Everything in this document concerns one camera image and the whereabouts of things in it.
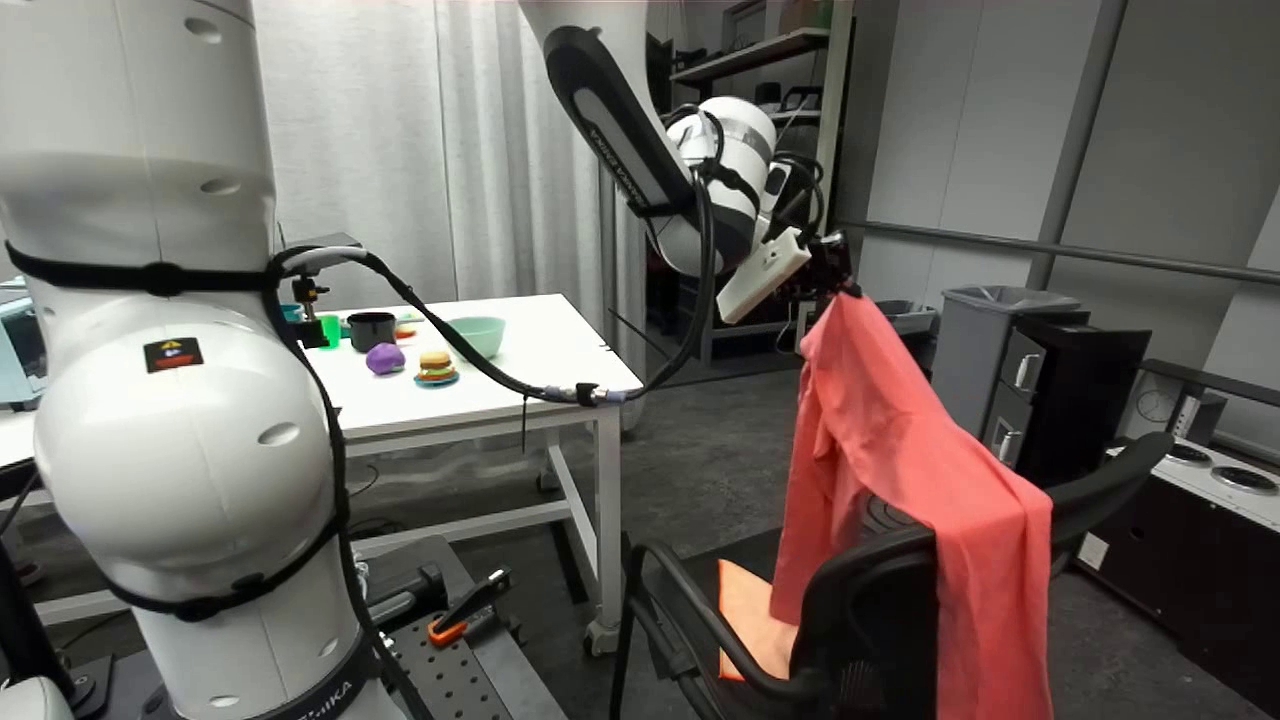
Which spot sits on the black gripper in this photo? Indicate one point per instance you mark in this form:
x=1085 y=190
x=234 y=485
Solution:
x=829 y=264

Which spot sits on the orange sweatshirt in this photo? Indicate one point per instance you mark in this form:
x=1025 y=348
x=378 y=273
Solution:
x=868 y=426

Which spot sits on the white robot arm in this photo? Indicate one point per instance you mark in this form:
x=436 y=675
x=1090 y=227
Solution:
x=183 y=434

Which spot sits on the black chair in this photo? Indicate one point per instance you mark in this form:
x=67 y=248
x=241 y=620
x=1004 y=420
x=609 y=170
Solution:
x=868 y=620

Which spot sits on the black trash bin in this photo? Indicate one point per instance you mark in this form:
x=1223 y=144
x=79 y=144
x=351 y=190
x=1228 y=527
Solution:
x=913 y=327

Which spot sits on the black drawer cabinet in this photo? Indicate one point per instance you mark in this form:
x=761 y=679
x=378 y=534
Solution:
x=1057 y=393

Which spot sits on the white table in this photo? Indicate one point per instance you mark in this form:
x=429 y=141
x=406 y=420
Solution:
x=564 y=398

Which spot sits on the teal bowl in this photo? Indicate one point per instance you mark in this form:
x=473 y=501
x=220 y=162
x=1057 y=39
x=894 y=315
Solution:
x=486 y=335

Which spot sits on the toy burger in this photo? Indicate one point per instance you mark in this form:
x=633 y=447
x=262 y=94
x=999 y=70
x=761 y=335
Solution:
x=436 y=368

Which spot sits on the white curtain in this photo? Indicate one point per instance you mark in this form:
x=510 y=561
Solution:
x=429 y=133

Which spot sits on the white stove top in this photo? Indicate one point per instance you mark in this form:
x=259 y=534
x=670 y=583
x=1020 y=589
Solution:
x=1223 y=483

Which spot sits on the purple toy ball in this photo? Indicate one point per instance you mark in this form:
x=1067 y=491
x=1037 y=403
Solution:
x=385 y=363

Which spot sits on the black cup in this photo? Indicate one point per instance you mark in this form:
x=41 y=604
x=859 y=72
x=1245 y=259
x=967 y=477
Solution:
x=367 y=329

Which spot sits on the green toy block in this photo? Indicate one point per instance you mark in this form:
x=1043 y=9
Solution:
x=335 y=329

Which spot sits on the orange handled clamp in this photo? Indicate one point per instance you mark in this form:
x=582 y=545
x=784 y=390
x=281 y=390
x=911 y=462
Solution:
x=446 y=628

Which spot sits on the black camera on stand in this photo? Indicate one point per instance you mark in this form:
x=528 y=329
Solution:
x=310 y=280

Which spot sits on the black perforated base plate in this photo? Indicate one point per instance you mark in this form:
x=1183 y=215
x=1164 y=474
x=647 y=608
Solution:
x=476 y=679

